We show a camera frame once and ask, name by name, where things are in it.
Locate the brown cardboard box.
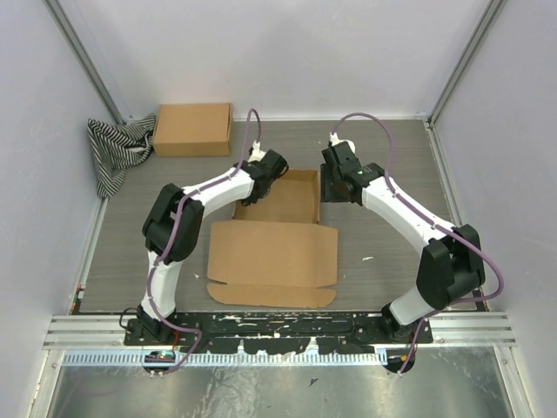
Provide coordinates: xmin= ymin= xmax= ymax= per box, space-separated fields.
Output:
xmin=152 ymin=103 xmax=232 ymax=158
xmin=207 ymin=170 xmax=339 ymax=308

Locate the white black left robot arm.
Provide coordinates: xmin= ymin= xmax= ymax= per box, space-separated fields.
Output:
xmin=137 ymin=149 xmax=289 ymax=346

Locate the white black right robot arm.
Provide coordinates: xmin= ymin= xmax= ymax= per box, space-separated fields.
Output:
xmin=321 ymin=138 xmax=485 ymax=344

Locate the closed brown cardboard box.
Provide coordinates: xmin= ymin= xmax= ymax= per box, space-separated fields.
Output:
xmin=152 ymin=103 xmax=232 ymax=158

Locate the striped black white cloth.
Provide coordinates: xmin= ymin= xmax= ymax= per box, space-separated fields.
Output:
xmin=86 ymin=113 xmax=157 ymax=199

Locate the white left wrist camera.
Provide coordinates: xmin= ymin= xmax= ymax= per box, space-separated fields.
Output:
xmin=248 ymin=140 xmax=266 ymax=162

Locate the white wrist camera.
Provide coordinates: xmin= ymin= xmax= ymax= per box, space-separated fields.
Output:
xmin=248 ymin=140 xmax=266 ymax=162
xmin=329 ymin=132 xmax=356 ymax=153

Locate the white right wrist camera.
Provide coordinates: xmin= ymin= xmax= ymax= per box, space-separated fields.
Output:
xmin=329 ymin=132 xmax=356 ymax=153

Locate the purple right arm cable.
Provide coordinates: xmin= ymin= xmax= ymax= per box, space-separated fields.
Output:
xmin=330 ymin=111 xmax=506 ymax=375

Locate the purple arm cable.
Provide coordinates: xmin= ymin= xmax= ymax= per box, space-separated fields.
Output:
xmin=147 ymin=107 xmax=265 ymax=378
xmin=330 ymin=111 xmax=506 ymax=375

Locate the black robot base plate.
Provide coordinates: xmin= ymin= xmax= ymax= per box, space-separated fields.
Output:
xmin=119 ymin=311 xmax=416 ymax=354

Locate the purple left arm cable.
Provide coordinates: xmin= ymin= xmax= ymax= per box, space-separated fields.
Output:
xmin=147 ymin=107 xmax=265 ymax=378

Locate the slotted aluminium cable duct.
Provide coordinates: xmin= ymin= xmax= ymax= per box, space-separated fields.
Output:
xmin=61 ymin=348 xmax=387 ymax=368

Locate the aluminium front frame rail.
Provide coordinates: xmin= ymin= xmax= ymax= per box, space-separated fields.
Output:
xmin=44 ymin=311 xmax=516 ymax=352

